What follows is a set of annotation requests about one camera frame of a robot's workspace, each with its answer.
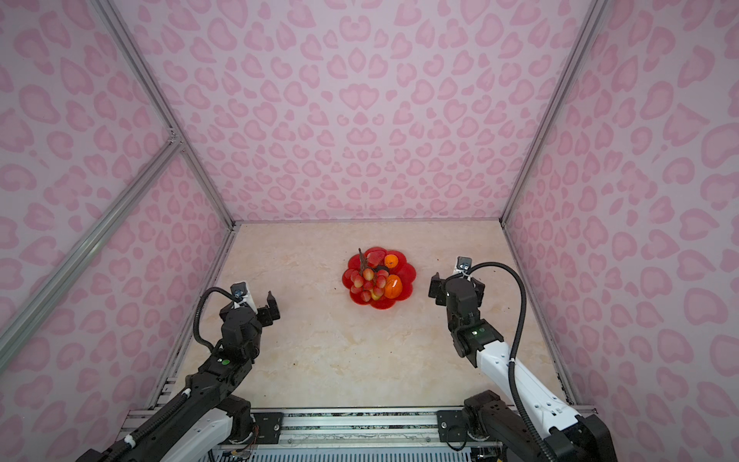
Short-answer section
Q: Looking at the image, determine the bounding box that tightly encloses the orange persimmon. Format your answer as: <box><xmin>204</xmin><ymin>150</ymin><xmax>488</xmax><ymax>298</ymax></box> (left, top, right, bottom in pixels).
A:
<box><xmin>384</xmin><ymin>275</ymin><xmax>403</xmax><ymax>300</ymax></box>

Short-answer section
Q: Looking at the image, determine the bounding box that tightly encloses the small orange tangerine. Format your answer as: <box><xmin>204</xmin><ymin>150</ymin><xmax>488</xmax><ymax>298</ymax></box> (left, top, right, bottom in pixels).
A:
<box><xmin>384</xmin><ymin>253</ymin><xmax>400</xmax><ymax>270</ymax></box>

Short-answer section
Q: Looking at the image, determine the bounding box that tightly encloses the red lychee bunch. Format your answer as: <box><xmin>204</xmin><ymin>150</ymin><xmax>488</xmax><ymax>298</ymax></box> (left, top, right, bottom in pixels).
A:
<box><xmin>343</xmin><ymin>248</ymin><xmax>390</xmax><ymax>305</ymax></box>

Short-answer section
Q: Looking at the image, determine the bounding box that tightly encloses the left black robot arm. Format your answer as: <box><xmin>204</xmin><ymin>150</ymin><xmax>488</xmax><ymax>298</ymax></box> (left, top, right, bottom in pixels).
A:
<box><xmin>78</xmin><ymin>283</ymin><xmax>281</xmax><ymax>461</ymax></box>

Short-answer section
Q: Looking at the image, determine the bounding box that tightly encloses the right black-white robot arm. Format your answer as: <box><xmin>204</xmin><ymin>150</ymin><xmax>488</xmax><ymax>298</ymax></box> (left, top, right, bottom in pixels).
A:
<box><xmin>428</xmin><ymin>271</ymin><xmax>618</xmax><ymax>461</ymax></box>

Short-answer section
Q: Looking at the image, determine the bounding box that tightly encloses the red flower-shaped fruit bowl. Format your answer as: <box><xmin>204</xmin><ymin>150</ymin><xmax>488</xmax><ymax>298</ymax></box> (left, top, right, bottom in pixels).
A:
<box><xmin>342</xmin><ymin>246</ymin><xmax>417</xmax><ymax>310</ymax></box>

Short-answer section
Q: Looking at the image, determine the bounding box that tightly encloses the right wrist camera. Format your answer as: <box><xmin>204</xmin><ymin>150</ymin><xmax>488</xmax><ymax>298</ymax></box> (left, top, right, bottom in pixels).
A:
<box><xmin>454</xmin><ymin>256</ymin><xmax>473</xmax><ymax>276</ymax></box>

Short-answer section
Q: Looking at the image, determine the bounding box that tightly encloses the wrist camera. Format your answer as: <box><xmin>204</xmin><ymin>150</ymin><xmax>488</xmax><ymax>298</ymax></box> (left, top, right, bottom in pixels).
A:
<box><xmin>454</xmin><ymin>256</ymin><xmax>473</xmax><ymax>276</ymax></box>
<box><xmin>230</xmin><ymin>281</ymin><xmax>257</xmax><ymax>313</ymax></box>

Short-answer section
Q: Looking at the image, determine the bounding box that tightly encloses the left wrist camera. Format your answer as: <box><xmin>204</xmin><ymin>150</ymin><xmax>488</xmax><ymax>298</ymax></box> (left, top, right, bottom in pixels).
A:
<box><xmin>230</xmin><ymin>281</ymin><xmax>257</xmax><ymax>313</ymax></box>

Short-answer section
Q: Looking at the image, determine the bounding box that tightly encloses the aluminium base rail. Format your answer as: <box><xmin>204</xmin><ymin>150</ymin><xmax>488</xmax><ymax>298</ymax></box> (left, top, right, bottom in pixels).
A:
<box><xmin>106</xmin><ymin>406</ymin><xmax>578</xmax><ymax>462</ymax></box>

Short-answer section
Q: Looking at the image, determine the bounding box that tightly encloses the aluminium frame strut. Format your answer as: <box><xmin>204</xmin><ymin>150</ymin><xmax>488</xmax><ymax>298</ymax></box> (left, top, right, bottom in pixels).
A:
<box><xmin>0</xmin><ymin>0</ymin><xmax>238</xmax><ymax>371</ymax></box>

